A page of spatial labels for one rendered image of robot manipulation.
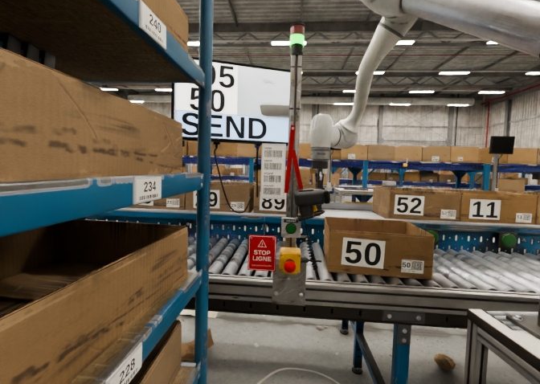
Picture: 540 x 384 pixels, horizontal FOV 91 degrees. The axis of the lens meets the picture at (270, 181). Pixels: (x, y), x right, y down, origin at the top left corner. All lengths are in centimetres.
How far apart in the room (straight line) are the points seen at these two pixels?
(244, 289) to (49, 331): 79
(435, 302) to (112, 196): 107
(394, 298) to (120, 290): 91
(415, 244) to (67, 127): 110
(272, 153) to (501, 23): 66
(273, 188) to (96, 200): 73
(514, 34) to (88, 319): 90
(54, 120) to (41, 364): 21
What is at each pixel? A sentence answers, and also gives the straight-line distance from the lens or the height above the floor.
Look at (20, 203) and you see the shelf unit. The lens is 24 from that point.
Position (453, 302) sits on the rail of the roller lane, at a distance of 120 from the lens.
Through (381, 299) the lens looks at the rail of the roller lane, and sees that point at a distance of 110.
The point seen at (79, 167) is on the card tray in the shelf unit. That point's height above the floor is 115.
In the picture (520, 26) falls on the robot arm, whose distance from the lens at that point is 83.
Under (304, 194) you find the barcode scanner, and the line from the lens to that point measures 89.
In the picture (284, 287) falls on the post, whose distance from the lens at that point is 104.
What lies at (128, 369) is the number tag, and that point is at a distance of 39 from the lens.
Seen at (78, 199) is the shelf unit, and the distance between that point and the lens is 27.
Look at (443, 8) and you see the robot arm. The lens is 90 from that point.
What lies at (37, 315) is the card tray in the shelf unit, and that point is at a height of 103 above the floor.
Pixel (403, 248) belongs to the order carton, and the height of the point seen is 86.
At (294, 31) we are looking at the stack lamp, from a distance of 105.
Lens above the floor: 116
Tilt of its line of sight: 3 degrees down
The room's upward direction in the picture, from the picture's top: 2 degrees clockwise
